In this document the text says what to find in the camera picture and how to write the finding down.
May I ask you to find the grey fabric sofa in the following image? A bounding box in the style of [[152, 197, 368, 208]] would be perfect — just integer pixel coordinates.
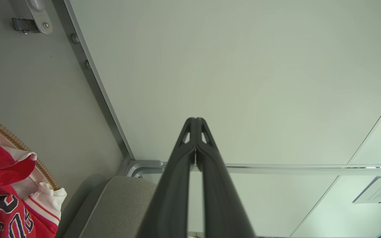
[[56, 175, 160, 238]]

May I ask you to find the white paper sign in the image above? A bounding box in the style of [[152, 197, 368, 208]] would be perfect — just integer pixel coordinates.
[[353, 176, 381, 204]]

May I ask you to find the grey partition foot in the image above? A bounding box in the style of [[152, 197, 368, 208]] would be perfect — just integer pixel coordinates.
[[124, 160, 165, 179]]

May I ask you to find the white fabric basket liner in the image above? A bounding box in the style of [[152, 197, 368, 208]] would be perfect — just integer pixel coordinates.
[[0, 125, 57, 200]]

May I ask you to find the metal leg with caster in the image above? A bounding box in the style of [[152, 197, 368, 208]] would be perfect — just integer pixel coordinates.
[[11, 0, 54, 35]]

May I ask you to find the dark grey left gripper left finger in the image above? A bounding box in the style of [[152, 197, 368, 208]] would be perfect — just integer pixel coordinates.
[[137, 118, 197, 238]]

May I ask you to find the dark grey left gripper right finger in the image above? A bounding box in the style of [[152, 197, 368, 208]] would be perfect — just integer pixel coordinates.
[[196, 118, 256, 238]]

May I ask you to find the brown wicker laundry basket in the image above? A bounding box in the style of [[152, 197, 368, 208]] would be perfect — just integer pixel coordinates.
[[0, 117, 61, 191]]

